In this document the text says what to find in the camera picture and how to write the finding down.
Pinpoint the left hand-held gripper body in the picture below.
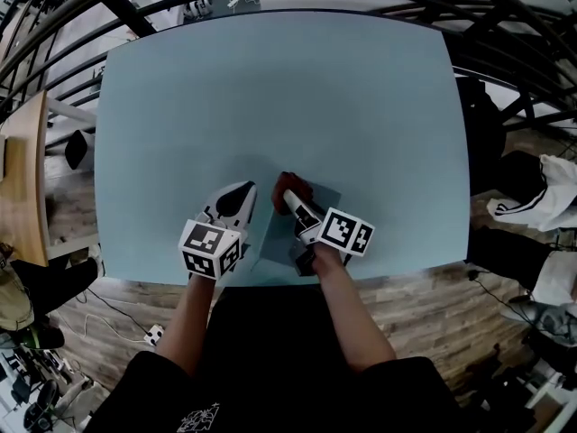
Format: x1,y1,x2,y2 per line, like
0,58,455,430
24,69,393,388
178,211,249,282

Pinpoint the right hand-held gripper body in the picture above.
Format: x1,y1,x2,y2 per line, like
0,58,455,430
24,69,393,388
293,206,377,279

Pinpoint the red-brown cloth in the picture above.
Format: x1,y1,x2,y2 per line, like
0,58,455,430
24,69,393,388
271,171,315,217

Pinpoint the grey pad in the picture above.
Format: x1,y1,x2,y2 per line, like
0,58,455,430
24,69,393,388
251,179,343,275

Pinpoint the person's left forearm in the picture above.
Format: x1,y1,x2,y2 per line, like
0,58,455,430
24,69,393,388
154,275,218,379

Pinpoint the person's right forearm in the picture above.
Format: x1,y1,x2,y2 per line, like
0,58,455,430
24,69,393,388
309,243,398,374

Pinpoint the white power strip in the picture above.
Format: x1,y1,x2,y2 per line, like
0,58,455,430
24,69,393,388
142,324,165,347

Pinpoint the person's black shirt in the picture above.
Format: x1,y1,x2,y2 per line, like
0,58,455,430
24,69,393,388
84,283,462,433

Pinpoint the grey trash bin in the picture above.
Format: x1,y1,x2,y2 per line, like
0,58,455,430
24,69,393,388
63,129,96,171

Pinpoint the black bag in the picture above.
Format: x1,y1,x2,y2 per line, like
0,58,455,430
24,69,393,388
453,75,507,197

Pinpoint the wooden side table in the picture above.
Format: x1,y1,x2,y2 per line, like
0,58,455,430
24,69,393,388
0,89,50,268

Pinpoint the black flat device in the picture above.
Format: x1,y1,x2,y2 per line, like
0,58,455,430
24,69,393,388
17,324,67,352

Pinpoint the white jacket with black stripes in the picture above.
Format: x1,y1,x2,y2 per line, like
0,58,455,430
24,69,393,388
485,152,577,234

